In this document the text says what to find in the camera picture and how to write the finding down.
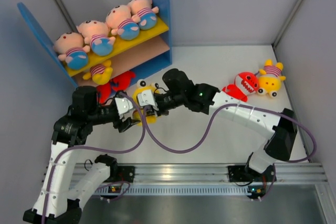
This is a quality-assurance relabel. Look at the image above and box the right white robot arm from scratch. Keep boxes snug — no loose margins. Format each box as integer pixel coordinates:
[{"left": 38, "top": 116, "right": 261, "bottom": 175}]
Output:
[{"left": 153, "top": 68, "right": 297, "bottom": 180}]

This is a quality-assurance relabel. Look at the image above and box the boy plush doll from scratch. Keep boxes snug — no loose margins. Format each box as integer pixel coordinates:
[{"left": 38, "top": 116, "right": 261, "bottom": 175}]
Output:
[
  {"left": 127, "top": 0, "right": 159, "bottom": 30},
  {"left": 53, "top": 32, "right": 90, "bottom": 70},
  {"left": 76, "top": 20, "right": 116, "bottom": 57},
  {"left": 106, "top": 5, "right": 140, "bottom": 41}
]

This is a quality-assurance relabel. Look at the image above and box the red crab plush toy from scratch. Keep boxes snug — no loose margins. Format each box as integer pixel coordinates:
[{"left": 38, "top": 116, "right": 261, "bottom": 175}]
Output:
[{"left": 97, "top": 70, "right": 136, "bottom": 103}]

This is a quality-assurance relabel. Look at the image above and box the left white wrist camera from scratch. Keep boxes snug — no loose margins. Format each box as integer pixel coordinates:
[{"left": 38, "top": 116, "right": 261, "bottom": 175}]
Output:
[{"left": 114, "top": 98, "right": 134, "bottom": 116}]

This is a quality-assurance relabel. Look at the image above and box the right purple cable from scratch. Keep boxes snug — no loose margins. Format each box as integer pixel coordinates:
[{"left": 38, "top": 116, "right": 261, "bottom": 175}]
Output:
[{"left": 143, "top": 103, "right": 317, "bottom": 204}]

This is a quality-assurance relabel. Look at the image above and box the blue yellow toy shelf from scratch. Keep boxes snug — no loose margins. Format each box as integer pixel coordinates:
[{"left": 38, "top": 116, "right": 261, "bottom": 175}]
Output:
[{"left": 17, "top": 0, "right": 172, "bottom": 87}]

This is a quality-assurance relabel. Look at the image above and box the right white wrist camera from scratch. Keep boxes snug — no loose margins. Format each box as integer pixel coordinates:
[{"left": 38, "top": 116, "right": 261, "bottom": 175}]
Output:
[{"left": 136, "top": 89, "right": 156, "bottom": 107}]

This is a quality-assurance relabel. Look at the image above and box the purple cable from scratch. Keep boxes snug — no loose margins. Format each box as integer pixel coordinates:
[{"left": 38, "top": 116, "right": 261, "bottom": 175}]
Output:
[
  {"left": 41, "top": 90, "right": 147, "bottom": 223},
  {"left": 143, "top": 103, "right": 317, "bottom": 204}
]

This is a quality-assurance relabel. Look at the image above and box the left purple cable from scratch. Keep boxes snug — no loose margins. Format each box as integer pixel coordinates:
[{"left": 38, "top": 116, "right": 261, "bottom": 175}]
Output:
[{"left": 41, "top": 90, "right": 147, "bottom": 223}]

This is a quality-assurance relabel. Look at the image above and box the yellow striped plush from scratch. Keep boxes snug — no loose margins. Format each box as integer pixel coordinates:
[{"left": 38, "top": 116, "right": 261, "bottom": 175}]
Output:
[
  {"left": 257, "top": 59, "right": 286, "bottom": 98},
  {"left": 82, "top": 60, "right": 113, "bottom": 85},
  {"left": 132, "top": 79, "right": 159, "bottom": 124}
]

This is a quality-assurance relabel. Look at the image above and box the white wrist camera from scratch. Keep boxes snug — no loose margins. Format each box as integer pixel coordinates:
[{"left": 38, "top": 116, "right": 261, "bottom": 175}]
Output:
[
  {"left": 114, "top": 98, "right": 134, "bottom": 116},
  {"left": 136, "top": 89, "right": 156, "bottom": 107}
]

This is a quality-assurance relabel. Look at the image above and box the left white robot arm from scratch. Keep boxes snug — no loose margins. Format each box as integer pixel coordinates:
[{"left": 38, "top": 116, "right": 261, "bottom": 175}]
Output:
[{"left": 23, "top": 86, "right": 140, "bottom": 223}]

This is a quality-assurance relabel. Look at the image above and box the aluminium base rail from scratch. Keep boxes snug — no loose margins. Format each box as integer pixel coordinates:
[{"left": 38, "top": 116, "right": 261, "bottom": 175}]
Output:
[{"left": 66, "top": 163, "right": 328, "bottom": 200}]

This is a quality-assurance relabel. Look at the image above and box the red shark plush toy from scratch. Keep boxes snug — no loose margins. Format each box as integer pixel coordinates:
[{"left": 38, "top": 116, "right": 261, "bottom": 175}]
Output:
[{"left": 222, "top": 72, "right": 259, "bottom": 102}]

